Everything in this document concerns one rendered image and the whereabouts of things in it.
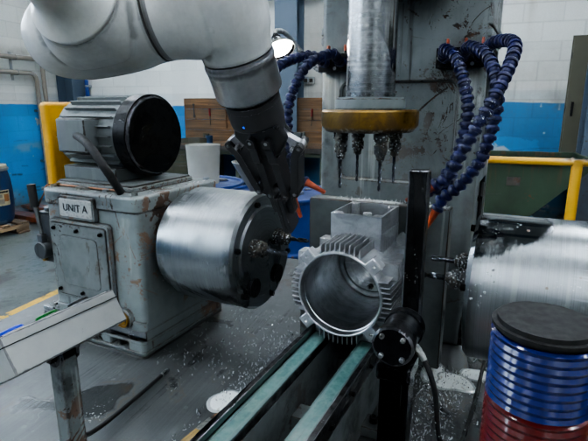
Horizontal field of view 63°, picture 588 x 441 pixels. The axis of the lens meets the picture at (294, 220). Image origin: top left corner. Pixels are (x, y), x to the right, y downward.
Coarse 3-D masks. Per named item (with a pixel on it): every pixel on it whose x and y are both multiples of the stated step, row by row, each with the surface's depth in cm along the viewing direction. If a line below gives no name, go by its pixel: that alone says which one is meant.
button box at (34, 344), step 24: (72, 312) 63; (96, 312) 66; (120, 312) 69; (0, 336) 58; (24, 336) 57; (48, 336) 60; (72, 336) 62; (0, 360) 56; (24, 360) 56; (0, 384) 57
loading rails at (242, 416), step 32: (288, 352) 83; (320, 352) 88; (352, 352) 85; (256, 384) 74; (288, 384) 77; (320, 384) 90; (352, 384) 73; (224, 416) 66; (256, 416) 68; (288, 416) 78; (320, 416) 67; (352, 416) 75
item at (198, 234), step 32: (192, 192) 103; (224, 192) 101; (160, 224) 101; (192, 224) 96; (224, 224) 93; (256, 224) 97; (160, 256) 100; (192, 256) 95; (224, 256) 91; (256, 256) 97; (192, 288) 99; (224, 288) 94; (256, 288) 99
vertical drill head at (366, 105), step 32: (352, 0) 83; (384, 0) 81; (352, 32) 84; (384, 32) 82; (352, 64) 85; (384, 64) 84; (352, 96) 86; (384, 96) 85; (352, 128) 83; (384, 128) 82
